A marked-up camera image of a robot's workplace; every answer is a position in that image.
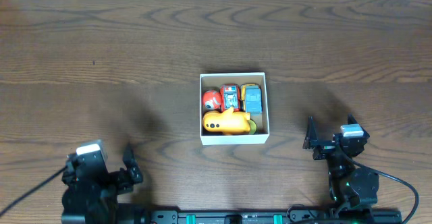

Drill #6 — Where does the yellow white toy ball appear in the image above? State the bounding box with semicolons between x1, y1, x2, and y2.
248;120;257;135

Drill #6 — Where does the yellow grey toy truck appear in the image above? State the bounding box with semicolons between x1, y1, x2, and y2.
240;84;263;115

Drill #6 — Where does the orange toy rhino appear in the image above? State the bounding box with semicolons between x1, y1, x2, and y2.
202;107;251;135

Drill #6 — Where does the red toy car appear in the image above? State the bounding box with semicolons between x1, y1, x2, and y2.
220;84;241;111

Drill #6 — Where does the red toy ball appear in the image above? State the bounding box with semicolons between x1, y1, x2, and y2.
202;90;222;110

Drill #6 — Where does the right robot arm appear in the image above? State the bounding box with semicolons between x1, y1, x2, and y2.
303;115;379;219

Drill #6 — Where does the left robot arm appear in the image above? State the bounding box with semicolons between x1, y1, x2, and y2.
61;140;150;224

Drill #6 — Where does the white cardboard box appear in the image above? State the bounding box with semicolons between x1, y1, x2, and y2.
199;72;269;145

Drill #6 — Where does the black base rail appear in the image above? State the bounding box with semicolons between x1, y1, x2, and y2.
142;207;403;224

